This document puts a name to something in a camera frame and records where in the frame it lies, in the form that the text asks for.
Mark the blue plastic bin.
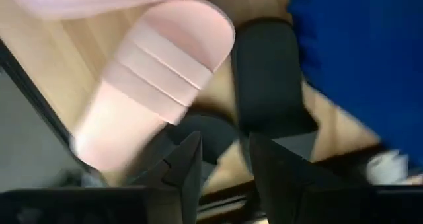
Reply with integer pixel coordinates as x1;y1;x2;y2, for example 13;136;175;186
287;0;423;168

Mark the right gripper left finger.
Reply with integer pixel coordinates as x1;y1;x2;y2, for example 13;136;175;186
132;131;203;224

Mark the black rubber slide sandal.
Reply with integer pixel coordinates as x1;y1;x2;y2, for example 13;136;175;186
231;17;319;139

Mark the grey metal frame bracket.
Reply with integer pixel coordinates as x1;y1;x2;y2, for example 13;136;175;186
365;149;410;186

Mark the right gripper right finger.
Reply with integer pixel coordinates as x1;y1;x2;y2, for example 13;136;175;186
249;133;331;224

